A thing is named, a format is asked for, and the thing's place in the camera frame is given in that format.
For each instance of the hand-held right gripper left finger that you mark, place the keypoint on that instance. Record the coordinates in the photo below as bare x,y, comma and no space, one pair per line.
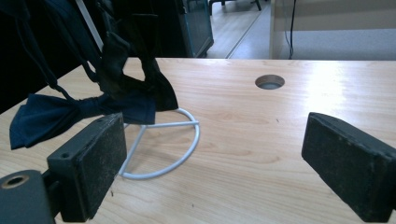
90,168

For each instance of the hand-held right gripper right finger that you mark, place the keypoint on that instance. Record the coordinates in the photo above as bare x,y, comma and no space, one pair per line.
348,161

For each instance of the navy bow tie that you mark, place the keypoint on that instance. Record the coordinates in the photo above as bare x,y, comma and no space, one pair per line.
40,118

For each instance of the black bow tie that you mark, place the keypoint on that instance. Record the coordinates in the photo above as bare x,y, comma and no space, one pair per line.
162,90

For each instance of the beige partition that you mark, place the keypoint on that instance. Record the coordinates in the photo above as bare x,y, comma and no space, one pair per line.
342,40

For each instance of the teal cabinet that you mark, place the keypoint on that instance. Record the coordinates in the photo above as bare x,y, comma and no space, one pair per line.
199,25

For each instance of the dark chair legs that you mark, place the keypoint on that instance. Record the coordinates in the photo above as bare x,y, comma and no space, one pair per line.
214,4

